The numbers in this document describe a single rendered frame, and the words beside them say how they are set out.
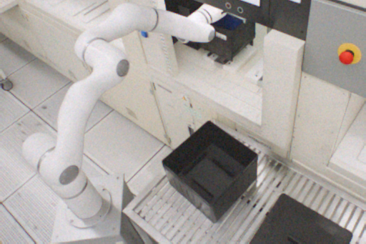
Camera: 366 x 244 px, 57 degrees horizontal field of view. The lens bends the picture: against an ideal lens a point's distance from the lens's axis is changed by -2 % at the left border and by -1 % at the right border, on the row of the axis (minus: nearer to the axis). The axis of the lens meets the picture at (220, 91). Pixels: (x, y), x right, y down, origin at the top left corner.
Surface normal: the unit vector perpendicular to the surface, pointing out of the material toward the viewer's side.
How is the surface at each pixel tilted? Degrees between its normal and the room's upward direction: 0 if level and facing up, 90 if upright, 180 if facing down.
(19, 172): 0
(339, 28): 90
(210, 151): 0
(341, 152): 0
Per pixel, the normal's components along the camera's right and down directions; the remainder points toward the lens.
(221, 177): -0.07, -0.69
